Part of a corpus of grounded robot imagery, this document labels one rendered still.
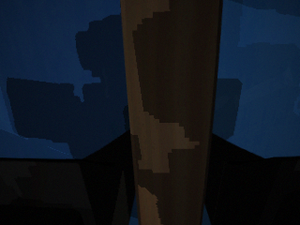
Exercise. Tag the brown wooden board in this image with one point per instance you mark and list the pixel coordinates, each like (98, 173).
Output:
(171, 51)

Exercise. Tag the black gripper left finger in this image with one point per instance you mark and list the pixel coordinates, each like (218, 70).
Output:
(100, 186)

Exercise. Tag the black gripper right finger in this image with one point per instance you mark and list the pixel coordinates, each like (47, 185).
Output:
(245, 189)

